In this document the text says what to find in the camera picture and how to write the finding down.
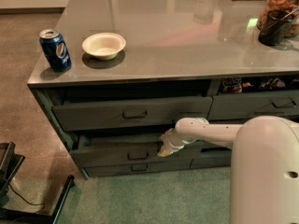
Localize clear jar of snacks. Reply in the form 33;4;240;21
257;0;299;37

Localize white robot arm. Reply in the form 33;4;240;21
158;116;299;224

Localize white paper bowl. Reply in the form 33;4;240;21
82;33;126;61

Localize black cable on floor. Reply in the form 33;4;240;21
8;182;46;207

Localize grey drawer cabinet frame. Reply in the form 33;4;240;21
26;0;299;180

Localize black mesh cup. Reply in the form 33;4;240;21
258;9;294;47

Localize black metal stand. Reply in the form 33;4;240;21
1;143;78;224

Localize blue Pepsi soda can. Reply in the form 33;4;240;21
39;29;71;72

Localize snack bags in drawer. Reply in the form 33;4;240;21
219;75;299;93

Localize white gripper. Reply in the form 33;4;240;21
157;129;185;158

